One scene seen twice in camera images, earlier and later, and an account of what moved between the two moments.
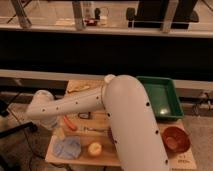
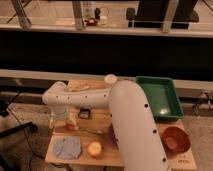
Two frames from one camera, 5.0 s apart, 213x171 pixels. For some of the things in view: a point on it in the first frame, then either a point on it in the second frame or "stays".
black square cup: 84,115 stays
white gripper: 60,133 -> 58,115
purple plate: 110,135 stays
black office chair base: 4,111 stays
